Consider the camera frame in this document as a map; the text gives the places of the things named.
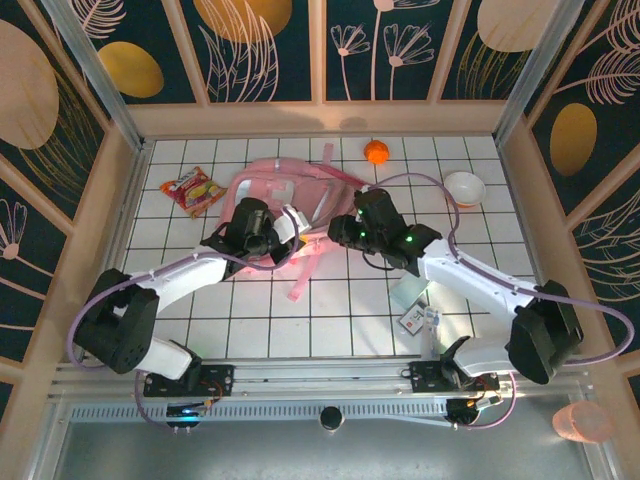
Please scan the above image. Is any small circuit board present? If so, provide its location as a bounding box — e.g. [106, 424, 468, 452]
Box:
[446, 394, 504, 429]
[166, 405, 207, 434]

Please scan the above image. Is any orange fruit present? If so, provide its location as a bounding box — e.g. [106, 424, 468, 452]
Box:
[363, 139, 391, 165]

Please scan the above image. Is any translucent pink cup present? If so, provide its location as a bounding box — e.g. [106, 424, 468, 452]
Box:
[551, 401, 612, 444]

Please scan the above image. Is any pink school backpack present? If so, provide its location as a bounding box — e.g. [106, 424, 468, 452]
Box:
[215, 142, 374, 304]

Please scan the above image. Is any black round knob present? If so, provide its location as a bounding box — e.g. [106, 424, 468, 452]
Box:
[319, 406, 344, 431]

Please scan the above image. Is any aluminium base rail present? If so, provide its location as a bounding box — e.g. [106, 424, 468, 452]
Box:
[49, 354, 591, 400]

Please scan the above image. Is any colourful snack packet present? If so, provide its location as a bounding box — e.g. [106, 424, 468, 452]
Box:
[159, 166, 229, 221]

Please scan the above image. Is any slotted metal cable tray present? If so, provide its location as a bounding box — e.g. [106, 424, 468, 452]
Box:
[67, 399, 456, 425]

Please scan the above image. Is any clear pen pack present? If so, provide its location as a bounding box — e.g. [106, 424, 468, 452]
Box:
[419, 304, 444, 359]

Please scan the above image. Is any orange and white bowl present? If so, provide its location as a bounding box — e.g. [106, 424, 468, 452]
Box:
[443, 171, 487, 209]

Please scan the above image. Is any white red card pack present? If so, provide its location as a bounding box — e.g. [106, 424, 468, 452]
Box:
[398, 304, 430, 337]

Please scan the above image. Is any aluminium frame post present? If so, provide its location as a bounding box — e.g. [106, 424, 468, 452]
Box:
[42, 0, 151, 151]
[492, 0, 586, 144]

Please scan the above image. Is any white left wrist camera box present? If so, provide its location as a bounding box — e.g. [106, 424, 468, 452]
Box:
[277, 203, 311, 244]

